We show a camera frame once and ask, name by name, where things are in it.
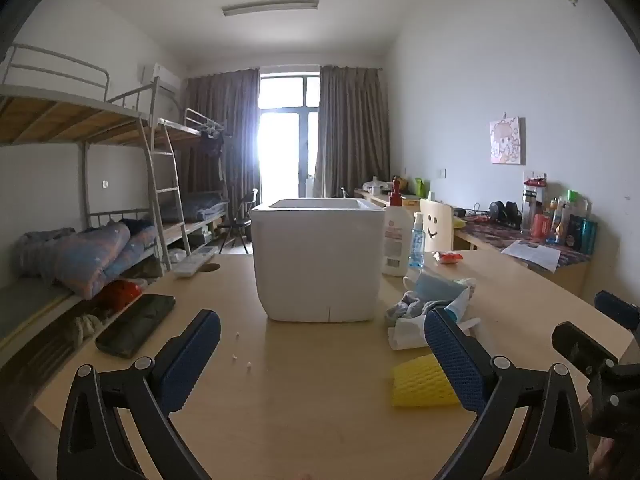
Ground black headphones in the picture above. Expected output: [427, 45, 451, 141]
[487, 201, 523, 228]

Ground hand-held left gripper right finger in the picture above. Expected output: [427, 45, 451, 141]
[424, 307, 591, 480]

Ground pale shoes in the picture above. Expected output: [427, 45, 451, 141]
[65, 312, 103, 348]

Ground white lotion pump bottle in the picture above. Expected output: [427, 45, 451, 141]
[382, 177, 415, 277]

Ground pink wall poster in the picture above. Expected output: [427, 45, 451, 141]
[489, 116, 526, 165]

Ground white power strip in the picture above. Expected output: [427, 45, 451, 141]
[172, 245, 219, 278]

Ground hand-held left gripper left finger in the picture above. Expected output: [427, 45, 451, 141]
[56, 309, 222, 480]

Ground blue face mask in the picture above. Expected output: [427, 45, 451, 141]
[415, 272, 468, 306]

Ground dark blue quilt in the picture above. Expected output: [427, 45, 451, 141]
[160, 191, 230, 223]

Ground printed paper sheet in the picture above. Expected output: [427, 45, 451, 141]
[500, 239, 562, 273]

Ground grey cloth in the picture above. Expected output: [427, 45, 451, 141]
[385, 290, 436, 323]

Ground group of toiletry bottles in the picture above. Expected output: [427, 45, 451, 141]
[520, 172, 598, 253]

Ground black flat case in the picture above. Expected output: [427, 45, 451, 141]
[95, 293, 177, 359]

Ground dark hanging clothes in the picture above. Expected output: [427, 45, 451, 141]
[199, 132, 226, 181]

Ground long wooden desk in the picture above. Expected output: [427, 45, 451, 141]
[354, 187, 593, 298]

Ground white tissue packet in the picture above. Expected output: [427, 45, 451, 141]
[387, 316, 482, 351]

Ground wooden smiley face chair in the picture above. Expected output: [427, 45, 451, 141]
[419, 199, 456, 253]

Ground ceiling tube light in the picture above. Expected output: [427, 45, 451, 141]
[221, 0, 320, 17]

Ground black folding chair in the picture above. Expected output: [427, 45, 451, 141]
[217, 188, 260, 255]

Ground white squeeze tube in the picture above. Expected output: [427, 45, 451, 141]
[442, 287, 476, 322]

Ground brown curtain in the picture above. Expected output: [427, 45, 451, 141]
[314, 65, 391, 198]
[182, 69, 262, 226]

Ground grey blanket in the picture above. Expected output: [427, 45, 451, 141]
[15, 227, 76, 281]

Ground pink blue star quilt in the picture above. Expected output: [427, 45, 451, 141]
[55, 220, 161, 301]

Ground glass balcony door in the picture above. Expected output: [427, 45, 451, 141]
[257, 74, 321, 201]

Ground red bag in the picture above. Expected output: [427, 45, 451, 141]
[97, 280, 143, 311]

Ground white foam box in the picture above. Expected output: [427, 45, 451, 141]
[250, 198, 385, 323]

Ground grey metal bunk bed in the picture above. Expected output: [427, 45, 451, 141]
[150, 107, 231, 241]
[0, 44, 191, 361]

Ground white air conditioner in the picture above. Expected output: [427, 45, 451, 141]
[140, 62, 181, 93]

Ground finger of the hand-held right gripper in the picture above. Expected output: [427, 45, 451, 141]
[552, 322, 621, 376]
[594, 290, 640, 328]

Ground blue spray bottle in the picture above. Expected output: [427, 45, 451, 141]
[408, 212, 426, 268]

